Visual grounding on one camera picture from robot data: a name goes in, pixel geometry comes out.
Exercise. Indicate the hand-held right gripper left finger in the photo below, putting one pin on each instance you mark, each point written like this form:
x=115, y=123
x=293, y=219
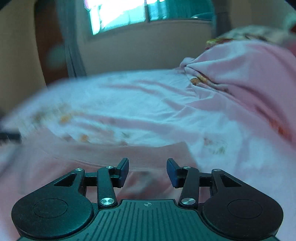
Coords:
x=124, y=171

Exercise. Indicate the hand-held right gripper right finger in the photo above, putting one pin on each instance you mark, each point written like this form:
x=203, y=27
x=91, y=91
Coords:
x=171, y=172

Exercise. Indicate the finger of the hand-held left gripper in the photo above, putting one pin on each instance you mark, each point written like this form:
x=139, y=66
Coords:
x=9, y=136

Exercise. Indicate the pink sweater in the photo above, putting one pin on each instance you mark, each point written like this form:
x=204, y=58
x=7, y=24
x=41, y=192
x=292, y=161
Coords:
x=57, y=166

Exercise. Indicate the floral bed sheet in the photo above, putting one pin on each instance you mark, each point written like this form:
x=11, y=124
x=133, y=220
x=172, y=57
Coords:
x=138, y=104

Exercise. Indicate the wooden door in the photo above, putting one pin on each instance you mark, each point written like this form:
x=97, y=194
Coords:
x=46, y=34

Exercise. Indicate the grey curtain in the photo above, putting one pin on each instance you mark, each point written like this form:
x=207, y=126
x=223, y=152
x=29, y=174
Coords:
x=220, y=18
x=71, y=46

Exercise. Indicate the pink blanket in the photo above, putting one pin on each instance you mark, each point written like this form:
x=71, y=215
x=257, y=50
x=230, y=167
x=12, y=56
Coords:
x=242, y=69

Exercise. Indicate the window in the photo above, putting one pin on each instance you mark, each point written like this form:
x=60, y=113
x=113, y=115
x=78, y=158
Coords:
x=120, y=14

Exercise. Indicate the striped pillow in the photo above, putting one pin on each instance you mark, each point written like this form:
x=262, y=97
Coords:
x=254, y=32

